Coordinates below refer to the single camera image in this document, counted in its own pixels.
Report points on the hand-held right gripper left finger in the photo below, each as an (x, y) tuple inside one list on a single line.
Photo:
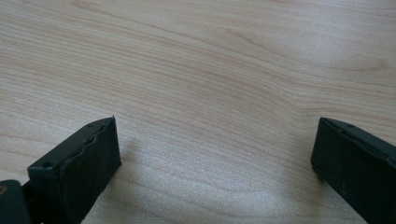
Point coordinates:
[(77, 168)]

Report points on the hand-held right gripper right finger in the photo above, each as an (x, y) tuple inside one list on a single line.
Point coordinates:
[(351, 165)]

